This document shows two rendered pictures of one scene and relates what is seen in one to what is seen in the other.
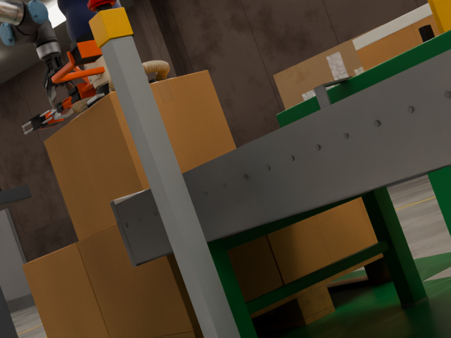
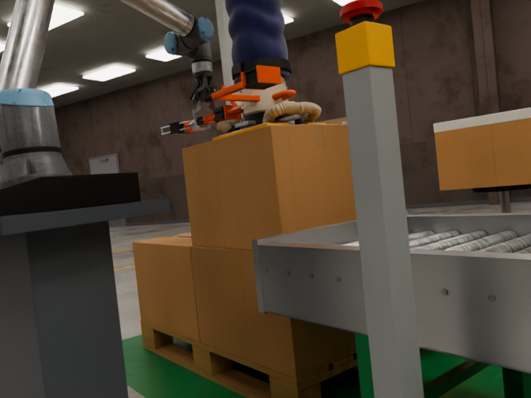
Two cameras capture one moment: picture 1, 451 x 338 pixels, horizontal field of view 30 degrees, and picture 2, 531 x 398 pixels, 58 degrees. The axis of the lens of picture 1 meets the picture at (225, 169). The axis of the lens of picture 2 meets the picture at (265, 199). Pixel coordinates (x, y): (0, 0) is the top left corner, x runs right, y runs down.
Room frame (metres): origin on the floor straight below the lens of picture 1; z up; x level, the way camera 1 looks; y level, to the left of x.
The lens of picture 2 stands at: (1.16, 0.36, 0.76)
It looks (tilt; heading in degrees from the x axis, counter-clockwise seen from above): 2 degrees down; 358
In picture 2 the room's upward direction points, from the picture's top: 6 degrees counter-clockwise
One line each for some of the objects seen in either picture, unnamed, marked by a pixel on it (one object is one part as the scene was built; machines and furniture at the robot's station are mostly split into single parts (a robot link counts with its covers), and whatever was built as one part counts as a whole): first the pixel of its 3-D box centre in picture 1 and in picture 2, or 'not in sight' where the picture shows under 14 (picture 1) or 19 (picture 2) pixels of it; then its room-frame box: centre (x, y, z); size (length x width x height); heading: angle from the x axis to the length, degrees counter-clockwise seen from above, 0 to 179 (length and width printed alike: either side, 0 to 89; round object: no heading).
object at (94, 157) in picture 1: (140, 159); (269, 189); (3.02, 0.27, 0.74); 0.60 x 0.40 x 0.40; 35
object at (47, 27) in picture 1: (41, 31); (200, 50); (3.31, 0.50, 1.38); 0.10 x 0.09 x 0.12; 136
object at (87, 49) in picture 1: (86, 52); (261, 77); (2.61, 0.28, 1.08); 0.09 x 0.08 x 0.05; 127
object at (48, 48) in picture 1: (49, 51); (203, 69); (3.32, 0.50, 1.30); 0.10 x 0.09 x 0.05; 126
